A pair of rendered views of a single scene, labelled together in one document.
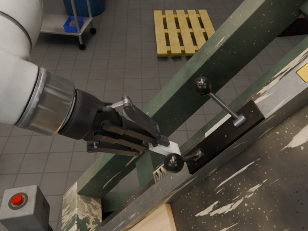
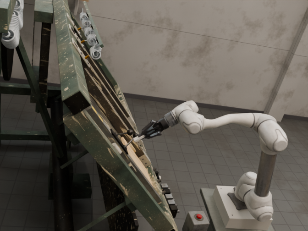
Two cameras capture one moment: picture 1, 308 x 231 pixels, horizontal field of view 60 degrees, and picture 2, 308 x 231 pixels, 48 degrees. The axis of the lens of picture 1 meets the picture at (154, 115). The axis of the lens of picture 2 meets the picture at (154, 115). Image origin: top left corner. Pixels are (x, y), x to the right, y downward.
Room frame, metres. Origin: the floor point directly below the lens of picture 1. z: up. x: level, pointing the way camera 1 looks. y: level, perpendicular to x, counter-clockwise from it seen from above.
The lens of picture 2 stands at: (2.12, -0.33, 2.59)
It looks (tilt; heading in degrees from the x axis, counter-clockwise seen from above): 28 degrees down; 168
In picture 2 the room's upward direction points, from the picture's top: 14 degrees clockwise
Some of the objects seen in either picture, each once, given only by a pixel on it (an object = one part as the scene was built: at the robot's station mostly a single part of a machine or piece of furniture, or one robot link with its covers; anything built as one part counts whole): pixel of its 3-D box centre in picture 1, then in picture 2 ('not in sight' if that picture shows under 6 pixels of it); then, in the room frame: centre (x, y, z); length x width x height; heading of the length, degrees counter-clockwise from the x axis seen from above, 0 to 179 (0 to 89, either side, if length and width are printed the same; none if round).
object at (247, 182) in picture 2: not in sight; (249, 186); (0.19, 0.92, 1.03); 0.18 x 0.16 x 0.22; 5
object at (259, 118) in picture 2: not in sight; (263, 123); (0.24, 0.79, 1.62); 0.18 x 0.14 x 0.13; 95
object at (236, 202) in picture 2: not in sight; (241, 196); (0.15, 0.92, 0.89); 0.22 x 0.18 x 0.06; 12
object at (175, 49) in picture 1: (184, 32); not in sight; (3.35, -0.41, 0.06); 1.21 x 0.83 x 0.11; 0
